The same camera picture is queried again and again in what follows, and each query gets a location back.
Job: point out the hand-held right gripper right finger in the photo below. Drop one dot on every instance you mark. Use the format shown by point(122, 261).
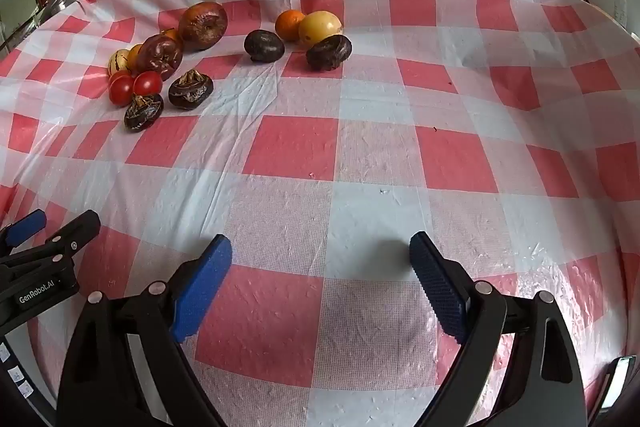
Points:
point(440, 287)

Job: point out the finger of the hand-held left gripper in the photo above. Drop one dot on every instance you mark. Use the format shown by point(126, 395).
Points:
point(25, 227)
point(80, 229)

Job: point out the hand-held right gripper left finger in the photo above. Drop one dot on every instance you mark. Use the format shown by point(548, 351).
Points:
point(202, 287)

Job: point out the red tomato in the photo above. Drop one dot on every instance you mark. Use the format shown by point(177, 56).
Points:
point(121, 91)
point(147, 83)

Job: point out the large orange tangerine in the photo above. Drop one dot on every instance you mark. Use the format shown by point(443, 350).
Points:
point(288, 24)

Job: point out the yellow passion fruit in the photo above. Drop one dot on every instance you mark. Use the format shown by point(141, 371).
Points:
point(320, 26)

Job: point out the brown water chestnut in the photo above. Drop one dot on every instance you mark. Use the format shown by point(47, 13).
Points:
point(143, 113)
point(190, 91)

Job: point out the red white checkered tablecloth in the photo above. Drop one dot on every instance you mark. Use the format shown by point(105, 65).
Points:
point(350, 157)

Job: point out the striped pepino melon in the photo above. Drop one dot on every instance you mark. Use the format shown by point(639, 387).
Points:
point(117, 63)

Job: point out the small orange tangerine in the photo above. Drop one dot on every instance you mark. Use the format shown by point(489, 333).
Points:
point(134, 58)
point(172, 36)

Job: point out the dark red wrinkled apple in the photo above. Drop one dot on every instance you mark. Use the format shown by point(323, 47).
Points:
point(160, 53)

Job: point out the black smartphone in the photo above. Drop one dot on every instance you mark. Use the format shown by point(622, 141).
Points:
point(617, 382)

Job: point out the large red-brown apple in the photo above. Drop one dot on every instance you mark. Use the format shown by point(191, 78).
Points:
point(202, 23)

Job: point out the dark purple passion fruit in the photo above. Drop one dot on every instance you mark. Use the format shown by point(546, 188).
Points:
point(264, 45)
point(329, 52)

